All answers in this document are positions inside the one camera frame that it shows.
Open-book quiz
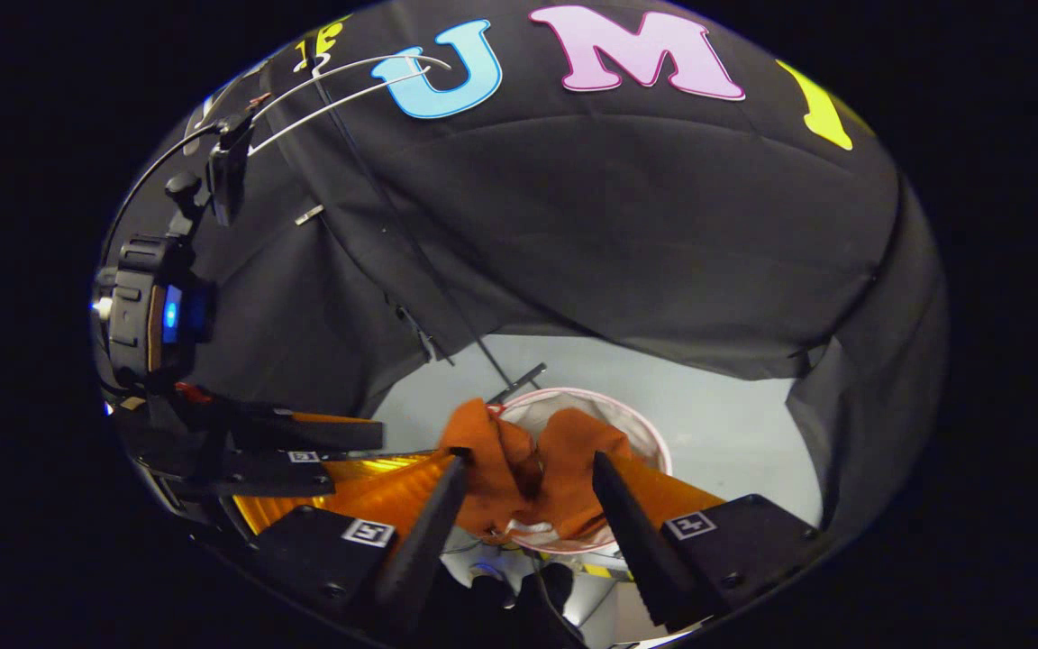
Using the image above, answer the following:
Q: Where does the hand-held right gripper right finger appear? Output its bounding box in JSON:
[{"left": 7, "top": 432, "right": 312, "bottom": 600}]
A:
[{"left": 591, "top": 449, "right": 824, "bottom": 632}]

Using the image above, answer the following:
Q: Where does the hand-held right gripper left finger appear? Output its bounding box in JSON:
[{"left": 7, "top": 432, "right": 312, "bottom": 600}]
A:
[{"left": 235, "top": 451, "right": 473, "bottom": 632}]

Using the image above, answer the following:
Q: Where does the orange corduroy jacket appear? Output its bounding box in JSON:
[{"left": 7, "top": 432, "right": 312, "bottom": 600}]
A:
[{"left": 436, "top": 398, "right": 664, "bottom": 544}]

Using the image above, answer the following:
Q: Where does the white laundry hamper red rim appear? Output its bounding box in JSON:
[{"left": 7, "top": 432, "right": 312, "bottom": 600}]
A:
[{"left": 481, "top": 386, "right": 675, "bottom": 556}]

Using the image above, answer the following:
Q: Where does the black clothes rack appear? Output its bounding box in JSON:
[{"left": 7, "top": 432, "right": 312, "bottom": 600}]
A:
[{"left": 310, "top": 61, "right": 549, "bottom": 405}]

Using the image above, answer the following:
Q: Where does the white plastic hanger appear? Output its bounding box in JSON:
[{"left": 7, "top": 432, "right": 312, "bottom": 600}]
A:
[{"left": 247, "top": 52, "right": 454, "bottom": 156}]

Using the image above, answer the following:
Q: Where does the black backdrop cloth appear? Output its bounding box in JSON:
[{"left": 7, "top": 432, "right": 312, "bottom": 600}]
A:
[{"left": 100, "top": 0, "right": 950, "bottom": 542}]

